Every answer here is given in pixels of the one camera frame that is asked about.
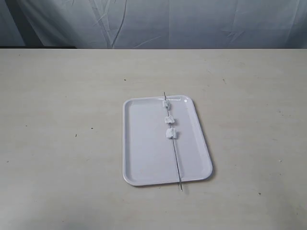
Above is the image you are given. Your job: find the white marshmallow piece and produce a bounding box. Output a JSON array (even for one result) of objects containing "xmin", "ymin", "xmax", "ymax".
[
  {"xmin": 165, "ymin": 127, "xmax": 178, "ymax": 139},
  {"xmin": 165, "ymin": 115, "xmax": 175, "ymax": 124},
  {"xmin": 162, "ymin": 100, "xmax": 170, "ymax": 110}
]

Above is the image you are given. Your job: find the thin metal skewer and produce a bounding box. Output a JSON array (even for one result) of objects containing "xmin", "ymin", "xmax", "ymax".
[{"xmin": 164, "ymin": 92, "xmax": 183, "ymax": 192}]

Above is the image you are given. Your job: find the white rectangular plastic tray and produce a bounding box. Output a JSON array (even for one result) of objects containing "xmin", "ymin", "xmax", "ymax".
[{"xmin": 122, "ymin": 95, "xmax": 213, "ymax": 186}]

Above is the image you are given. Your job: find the grey fabric backdrop curtain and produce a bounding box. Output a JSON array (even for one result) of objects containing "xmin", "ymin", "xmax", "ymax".
[{"xmin": 0, "ymin": 0, "xmax": 307, "ymax": 49}]

